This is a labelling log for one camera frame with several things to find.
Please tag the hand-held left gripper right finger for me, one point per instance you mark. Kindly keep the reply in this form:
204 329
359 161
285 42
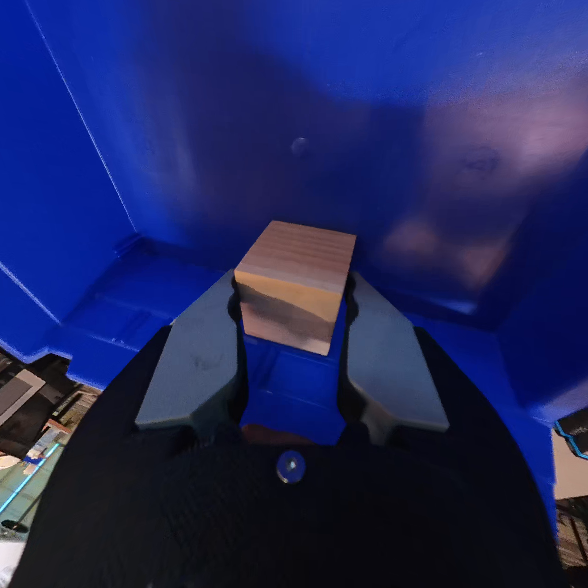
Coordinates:
390 367

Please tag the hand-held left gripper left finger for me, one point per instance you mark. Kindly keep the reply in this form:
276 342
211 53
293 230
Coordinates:
193 367

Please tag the blue plastic bin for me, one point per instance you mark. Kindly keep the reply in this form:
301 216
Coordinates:
183 138

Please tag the large wooden cube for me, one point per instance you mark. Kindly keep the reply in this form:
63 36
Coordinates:
294 285

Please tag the grey framed panel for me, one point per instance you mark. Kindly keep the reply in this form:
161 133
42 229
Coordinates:
18 397

